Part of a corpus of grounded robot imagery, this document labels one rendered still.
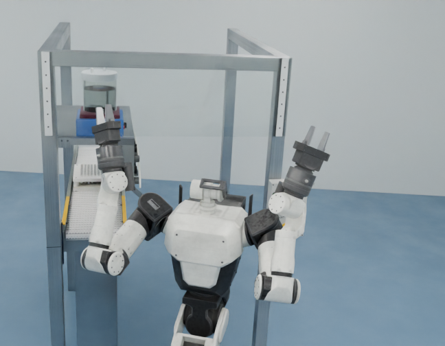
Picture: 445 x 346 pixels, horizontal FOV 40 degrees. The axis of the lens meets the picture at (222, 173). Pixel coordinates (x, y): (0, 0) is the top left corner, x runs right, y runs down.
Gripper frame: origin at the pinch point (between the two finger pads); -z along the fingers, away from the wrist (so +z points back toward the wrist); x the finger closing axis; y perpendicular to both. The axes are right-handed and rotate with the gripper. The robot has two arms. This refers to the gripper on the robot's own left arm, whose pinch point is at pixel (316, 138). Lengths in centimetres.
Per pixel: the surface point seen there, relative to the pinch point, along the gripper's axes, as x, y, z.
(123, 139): 37, 90, 29
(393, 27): -203, 319, -134
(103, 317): 8, 117, 118
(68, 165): 39, 202, 64
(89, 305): 17, 117, 114
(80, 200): 37, 138, 69
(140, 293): -33, 200, 128
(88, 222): 34, 110, 72
